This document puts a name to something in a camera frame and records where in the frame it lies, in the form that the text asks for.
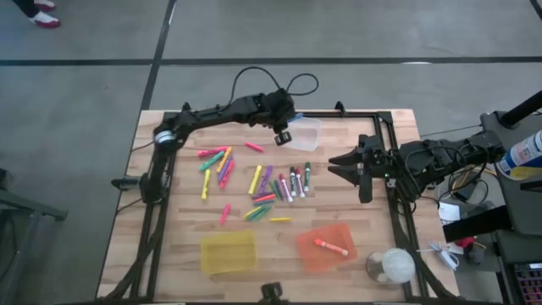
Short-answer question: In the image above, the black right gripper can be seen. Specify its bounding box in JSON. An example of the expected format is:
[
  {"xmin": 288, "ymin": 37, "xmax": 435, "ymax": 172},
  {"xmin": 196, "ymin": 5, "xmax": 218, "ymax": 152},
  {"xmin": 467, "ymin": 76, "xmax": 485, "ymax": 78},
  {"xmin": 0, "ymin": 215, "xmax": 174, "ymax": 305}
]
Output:
[{"xmin": 328, "ymin": 134, "xmax": 399, "ymax": 204}]

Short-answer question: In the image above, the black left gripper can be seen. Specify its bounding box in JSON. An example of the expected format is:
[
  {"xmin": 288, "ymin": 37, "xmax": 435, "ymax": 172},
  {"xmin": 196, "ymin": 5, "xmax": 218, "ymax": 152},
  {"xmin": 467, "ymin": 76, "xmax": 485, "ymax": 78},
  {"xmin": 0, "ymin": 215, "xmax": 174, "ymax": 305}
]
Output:
[{"xmin": 253, "ymin": 87, "xmax": 297, "ymax": 147}]

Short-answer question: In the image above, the pink dry-erase marker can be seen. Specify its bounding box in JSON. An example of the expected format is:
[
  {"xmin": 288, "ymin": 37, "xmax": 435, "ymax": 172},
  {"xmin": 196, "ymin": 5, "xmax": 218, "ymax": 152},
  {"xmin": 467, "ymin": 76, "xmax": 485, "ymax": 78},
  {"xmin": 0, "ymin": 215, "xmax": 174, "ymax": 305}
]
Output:
[{"xmin": 278, "ymin": 172, "xmax": 294, "ymax": 203}]

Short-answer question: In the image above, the purple highlighter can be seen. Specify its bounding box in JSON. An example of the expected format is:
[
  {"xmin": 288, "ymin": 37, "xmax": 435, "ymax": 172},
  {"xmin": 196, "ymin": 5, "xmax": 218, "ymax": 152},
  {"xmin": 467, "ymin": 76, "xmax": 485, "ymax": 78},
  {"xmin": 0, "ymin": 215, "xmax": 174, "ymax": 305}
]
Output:
[
  {"xmin": 257, "ymin": 164, "xmax": 274, "ymax": 195},
  {"xmin": 217, "ymin": 155, "xmax": 234, "ymax": 184}
]

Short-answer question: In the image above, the orange highlighter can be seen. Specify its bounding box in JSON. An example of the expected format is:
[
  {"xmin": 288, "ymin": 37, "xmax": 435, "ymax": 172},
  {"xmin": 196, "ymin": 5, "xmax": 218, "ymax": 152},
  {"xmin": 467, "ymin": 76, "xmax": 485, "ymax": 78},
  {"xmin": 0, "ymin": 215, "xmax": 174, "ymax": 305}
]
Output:
[{"xmin": 216, "ymin": 146, "xmax": 234, "ymax": 174}]

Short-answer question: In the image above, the yellow highlighter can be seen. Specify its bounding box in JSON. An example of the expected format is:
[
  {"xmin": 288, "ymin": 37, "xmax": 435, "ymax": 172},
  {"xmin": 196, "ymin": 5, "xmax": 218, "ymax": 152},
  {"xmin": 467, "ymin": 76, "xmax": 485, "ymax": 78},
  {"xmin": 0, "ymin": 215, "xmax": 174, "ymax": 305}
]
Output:
[
  {"xmin": 200, "ymin": 168, "xmax": 212, "ymax": 201},
  {"xmin": 247, "ymin": 164, "xmax": 263, "ymax": 196}
]

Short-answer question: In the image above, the teal highlighter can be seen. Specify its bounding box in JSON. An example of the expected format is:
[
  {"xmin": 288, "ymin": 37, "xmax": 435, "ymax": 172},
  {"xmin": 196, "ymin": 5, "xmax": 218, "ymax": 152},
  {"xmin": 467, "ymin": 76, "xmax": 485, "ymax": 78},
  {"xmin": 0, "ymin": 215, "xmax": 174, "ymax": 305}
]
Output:
[{"xmin": 198, "ymin": 151, "xmax": 226, "ymax": 173}]

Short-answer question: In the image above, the clear plastic container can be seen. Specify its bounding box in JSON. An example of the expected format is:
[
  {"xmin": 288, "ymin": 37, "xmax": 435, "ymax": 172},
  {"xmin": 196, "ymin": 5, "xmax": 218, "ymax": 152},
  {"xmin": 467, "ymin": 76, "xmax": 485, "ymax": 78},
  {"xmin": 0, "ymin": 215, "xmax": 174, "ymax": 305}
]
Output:
[{"xmin": 284, "ymin": 116, "xmax": 323, "ymax": 153}]

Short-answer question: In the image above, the orange dry-erase marker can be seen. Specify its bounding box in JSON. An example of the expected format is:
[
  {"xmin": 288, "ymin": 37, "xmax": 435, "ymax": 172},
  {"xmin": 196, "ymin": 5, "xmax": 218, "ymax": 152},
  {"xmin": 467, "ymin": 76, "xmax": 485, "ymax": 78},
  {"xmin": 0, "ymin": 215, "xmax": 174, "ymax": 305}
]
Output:
[{"xmin": 312, "ymin": 237, "xmax": 350, "ymax": 258}]

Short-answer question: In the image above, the orange plastic container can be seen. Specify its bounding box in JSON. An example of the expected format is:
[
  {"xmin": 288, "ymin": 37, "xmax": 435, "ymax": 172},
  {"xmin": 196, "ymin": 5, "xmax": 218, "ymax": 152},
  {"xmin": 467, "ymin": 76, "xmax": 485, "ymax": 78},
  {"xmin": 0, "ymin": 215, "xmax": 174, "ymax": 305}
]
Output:
[{"xmin": 296, "ymin": 223, "xmax": 359, "ymax": 274}]

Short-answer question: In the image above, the glass jar with white lid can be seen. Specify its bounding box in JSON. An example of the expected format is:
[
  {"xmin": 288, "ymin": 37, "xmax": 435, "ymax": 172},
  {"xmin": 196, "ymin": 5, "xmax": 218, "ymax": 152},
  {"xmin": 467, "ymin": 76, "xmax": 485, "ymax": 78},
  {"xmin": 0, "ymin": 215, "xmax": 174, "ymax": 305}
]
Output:
[{"xmin": 366, "ymin": 247, "xmax": 417, "ymax": 285}]

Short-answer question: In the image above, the white paper tag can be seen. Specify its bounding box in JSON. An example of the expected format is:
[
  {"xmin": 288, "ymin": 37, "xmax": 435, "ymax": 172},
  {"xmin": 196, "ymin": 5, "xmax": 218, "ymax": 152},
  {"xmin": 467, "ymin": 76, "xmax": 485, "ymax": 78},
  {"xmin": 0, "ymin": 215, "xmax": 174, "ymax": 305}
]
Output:
[{"xmin": 438, "ymin": 201, "xmax": 462, "ymax": 225}]

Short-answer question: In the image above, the black power box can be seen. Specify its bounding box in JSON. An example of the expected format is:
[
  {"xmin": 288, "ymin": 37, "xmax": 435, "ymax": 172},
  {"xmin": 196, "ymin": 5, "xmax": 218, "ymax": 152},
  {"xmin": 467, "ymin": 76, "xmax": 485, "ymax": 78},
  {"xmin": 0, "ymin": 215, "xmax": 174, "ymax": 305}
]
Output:
[{"xmin": 451, "ymin": 171, "xmax": 482, "ymax": 202}]

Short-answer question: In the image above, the black stand pole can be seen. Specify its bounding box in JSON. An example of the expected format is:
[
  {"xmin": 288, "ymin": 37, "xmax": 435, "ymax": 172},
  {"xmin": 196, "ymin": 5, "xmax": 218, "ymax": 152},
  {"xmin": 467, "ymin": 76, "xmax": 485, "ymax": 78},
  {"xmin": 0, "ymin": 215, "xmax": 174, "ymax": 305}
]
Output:
[
  {"xmin": 442, "ymin": 205, "xmax": 513, "ymax": 244},
  {"xmin": 498, "ymin": 90, "xmax": 542, "ymax": 130}
]

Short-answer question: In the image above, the yellow plastic container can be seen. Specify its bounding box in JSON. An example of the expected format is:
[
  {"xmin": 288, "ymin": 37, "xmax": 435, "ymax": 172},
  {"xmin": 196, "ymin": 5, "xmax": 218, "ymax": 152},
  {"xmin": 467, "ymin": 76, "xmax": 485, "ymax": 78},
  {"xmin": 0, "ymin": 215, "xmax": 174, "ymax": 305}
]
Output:
[{"xmin": 199, "ymin": 230, "xmax": 258, "ymax": 276}]

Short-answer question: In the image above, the white blue wipes canister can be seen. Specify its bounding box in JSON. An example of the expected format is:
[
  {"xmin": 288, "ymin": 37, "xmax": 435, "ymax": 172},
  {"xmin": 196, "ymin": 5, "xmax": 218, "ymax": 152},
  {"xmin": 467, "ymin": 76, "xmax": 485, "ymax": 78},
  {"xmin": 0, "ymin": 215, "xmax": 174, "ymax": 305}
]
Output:
[{"xmin": 495, "ymin": 129, "xmax": 542, "ymax": 181}]

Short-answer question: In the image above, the dark grey cart shelf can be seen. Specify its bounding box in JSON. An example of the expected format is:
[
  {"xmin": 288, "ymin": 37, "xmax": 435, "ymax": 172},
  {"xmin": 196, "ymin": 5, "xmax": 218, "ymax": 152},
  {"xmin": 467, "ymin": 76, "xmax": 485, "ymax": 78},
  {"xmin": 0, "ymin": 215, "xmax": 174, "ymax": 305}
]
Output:
[{"xmin": 480, "ymin": 108, "xmax": 542, "ymax": 237}]

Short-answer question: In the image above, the black backlit keyboard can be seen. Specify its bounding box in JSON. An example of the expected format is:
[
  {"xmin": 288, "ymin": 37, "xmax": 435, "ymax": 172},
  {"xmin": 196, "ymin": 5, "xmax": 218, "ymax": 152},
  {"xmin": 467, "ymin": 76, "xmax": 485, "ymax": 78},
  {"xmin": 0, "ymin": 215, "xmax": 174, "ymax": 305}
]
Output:
[{"xmin": 512, "ymin": 261, "xmax": 542, "ymax": 305}]

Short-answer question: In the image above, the person's shoe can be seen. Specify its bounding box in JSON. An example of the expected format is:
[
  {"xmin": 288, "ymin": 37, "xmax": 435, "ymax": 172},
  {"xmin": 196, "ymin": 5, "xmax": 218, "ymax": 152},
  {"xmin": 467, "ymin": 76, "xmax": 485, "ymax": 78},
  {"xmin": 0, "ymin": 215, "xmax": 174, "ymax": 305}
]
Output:
[
  {"xmin": 32, "ymin": 0, "xmax": 58, "ymax": 13},
  {"xmin": 28, "ymin": 10, "xmax": 62, "ymax": 30}
]

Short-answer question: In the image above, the person's leg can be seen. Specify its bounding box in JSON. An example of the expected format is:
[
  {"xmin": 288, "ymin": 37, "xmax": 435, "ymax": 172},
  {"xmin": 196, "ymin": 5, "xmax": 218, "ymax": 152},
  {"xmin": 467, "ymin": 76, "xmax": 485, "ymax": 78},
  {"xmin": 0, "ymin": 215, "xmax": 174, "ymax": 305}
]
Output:
[{"xmin": 12, "ymin": 0, "xmax": 41, "ymax": 19}]

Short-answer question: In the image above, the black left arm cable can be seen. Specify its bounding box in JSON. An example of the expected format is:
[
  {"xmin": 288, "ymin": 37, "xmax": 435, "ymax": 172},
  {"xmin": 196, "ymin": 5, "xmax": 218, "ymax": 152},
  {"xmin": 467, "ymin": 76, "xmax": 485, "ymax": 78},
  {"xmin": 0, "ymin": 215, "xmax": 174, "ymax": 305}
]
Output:
[{"xmin": 226, "ymin": 65, "xmax": 320, "ymax": 107}]

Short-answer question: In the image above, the black metal table frame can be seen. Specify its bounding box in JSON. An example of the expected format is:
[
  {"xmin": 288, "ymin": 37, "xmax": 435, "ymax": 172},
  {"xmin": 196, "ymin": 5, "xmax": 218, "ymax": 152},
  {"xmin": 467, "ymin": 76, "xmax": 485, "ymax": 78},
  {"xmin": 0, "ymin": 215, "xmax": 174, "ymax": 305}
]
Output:
[{"xmin": 99, "ymin": 101, "xmax": 461, "ymax": 304}]

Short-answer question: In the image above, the white cable adapter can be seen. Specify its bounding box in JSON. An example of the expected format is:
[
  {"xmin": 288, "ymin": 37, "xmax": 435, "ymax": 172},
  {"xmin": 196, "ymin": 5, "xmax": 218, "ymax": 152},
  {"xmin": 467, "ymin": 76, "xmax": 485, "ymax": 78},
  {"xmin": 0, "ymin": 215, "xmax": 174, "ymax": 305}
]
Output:
[{"xmin": 417, "ymin": 240, "xmax": 461, "ymax": 271}]

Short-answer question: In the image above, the yellow cable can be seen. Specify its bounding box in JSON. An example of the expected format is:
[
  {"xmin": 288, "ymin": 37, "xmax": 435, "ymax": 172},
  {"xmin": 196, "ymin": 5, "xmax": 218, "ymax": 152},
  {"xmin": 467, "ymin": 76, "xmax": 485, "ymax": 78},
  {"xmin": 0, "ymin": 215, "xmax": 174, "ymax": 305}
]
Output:
[{"xmin": 465, "ymin": 164, "xmax": 499, "ymax": 179}]

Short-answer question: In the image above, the black table-level camera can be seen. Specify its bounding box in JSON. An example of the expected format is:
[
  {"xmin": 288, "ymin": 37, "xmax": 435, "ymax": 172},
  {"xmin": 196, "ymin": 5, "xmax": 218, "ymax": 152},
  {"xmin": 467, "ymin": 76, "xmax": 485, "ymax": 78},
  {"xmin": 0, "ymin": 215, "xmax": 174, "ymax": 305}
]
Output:
[{"xmin": 259, "ymin": 281, "xmax": 285, "ymax": 305}]

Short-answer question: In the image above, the black clamp mount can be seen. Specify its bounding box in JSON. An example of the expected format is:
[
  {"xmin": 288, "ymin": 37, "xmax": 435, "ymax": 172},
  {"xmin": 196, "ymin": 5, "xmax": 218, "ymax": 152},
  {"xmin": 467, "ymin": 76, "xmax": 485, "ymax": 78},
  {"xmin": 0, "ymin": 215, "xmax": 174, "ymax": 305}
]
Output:
[{"xmin": 110, "ymin": 175, "xmax": 141, "ymax": 191}]

